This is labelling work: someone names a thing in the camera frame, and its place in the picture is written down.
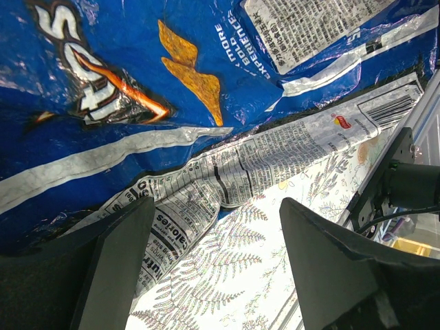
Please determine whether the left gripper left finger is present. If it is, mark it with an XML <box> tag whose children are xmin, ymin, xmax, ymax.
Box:
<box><xmin>1</xmin><ymin>197</ymin><xmax>155</xmax><ymax>329</ymax></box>

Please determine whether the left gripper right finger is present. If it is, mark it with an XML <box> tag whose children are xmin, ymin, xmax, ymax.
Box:
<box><xmin>279</xmin><ymin>198</ymin><xmax>439</xmax><ymax>329</ymax></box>

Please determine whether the blue chips bag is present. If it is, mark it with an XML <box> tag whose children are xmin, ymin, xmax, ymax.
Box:
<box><xmin>1</xmin><ymin>1</ymin><xmax>439</xmax><ymax>294</ymax></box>

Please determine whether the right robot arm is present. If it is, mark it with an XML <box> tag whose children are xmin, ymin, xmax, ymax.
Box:
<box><xmin>374</xmin><ymin>161</ymin><xmax>439</xmax><ymax>210</ymax></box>

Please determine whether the floral table mat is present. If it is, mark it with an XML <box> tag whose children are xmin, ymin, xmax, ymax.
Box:
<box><xmin>126</xmin><ymin>131</ymin><xmax>391</xmax><ymax>329</ymax></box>

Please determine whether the aluminium rail frame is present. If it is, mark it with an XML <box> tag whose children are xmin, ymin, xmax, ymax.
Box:
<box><xmin>338</xmin><ymin>68</ymin><xmax>440</xmax><ymax>259</ymax></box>

